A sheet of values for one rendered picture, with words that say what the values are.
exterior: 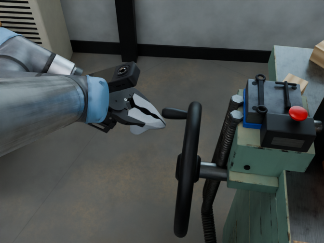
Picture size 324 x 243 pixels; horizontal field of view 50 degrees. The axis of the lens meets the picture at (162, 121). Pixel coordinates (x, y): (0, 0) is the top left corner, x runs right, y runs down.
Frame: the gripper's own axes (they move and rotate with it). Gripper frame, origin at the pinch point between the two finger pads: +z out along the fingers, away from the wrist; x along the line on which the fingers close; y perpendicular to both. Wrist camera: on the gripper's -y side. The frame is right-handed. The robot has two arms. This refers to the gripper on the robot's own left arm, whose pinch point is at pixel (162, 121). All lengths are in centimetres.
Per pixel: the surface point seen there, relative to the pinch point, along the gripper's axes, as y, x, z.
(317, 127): -20.1, 2.2, 21.8
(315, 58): -18.7, -23.2, 27.6
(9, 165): 118, -36, -24
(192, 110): -7.2, 0.3, 2.7
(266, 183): -8.5, 9.7, 20.1
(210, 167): 0.4, 4.9, 13.3
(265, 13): 25, -131, 60
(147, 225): 81, -16, 38
